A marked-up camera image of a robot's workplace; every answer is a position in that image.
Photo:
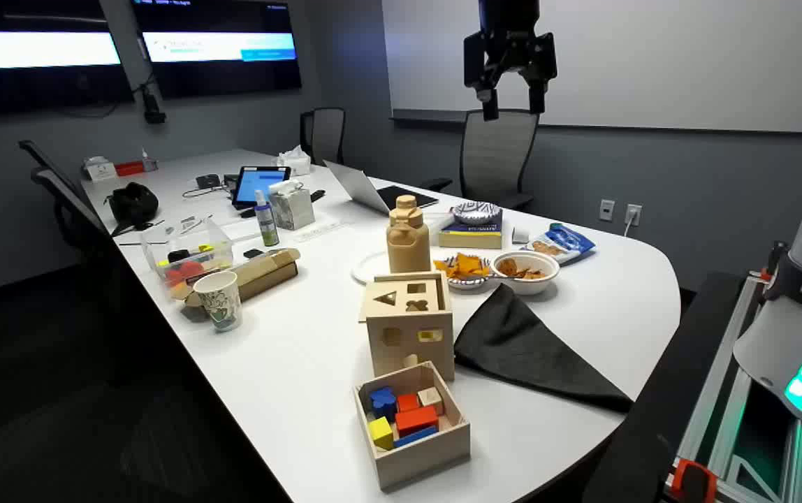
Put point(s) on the hanging camera mount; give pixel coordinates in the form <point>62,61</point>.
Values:
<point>134,61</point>

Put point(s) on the bowl of orange chips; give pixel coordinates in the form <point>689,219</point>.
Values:
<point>466,272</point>

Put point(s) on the wooden shape sorter box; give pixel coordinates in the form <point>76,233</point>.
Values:
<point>410,319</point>

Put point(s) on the dark grey cloth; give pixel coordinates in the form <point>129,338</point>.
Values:
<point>503,340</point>

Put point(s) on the white tissue box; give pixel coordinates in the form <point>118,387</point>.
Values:
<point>291,205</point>

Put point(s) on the white crumpled cloth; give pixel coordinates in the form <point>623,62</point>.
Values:
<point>296,162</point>

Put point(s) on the grey office chair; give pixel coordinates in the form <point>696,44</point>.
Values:
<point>496,155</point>

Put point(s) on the blue and yellow book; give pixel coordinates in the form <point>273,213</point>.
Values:
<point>470,236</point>

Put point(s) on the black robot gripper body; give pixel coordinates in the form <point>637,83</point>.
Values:
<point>488,58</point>

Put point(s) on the black bag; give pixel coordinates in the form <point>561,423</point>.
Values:
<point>132,205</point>

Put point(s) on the beige water bottle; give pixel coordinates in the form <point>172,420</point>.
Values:
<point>405,236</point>

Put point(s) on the black office chair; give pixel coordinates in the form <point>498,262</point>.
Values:
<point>323,132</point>

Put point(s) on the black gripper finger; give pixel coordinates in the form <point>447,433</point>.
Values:
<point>538,96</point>
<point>491,101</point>

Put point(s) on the black chair right side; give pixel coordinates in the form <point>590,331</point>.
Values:
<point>76,219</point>

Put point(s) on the wooden tray with blocks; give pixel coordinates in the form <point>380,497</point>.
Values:
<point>411,427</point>

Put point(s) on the white bowl of crackers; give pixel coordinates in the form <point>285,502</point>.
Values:
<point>526,272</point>

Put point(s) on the white paper plate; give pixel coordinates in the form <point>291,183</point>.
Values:
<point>371,266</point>

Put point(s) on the wall monitor screen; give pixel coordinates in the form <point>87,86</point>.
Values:
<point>58,54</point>

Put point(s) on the blue snack bag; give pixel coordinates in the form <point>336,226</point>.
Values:
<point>562,245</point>

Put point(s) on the tablet with blue screen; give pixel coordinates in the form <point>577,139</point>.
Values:
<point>256,180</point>

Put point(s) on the blue patterned small bowl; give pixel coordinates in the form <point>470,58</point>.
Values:
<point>477,213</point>

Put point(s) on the clear plastic container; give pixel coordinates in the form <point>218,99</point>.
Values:
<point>186,254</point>

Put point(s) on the white box with red item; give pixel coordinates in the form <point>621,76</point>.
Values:
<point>99,170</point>

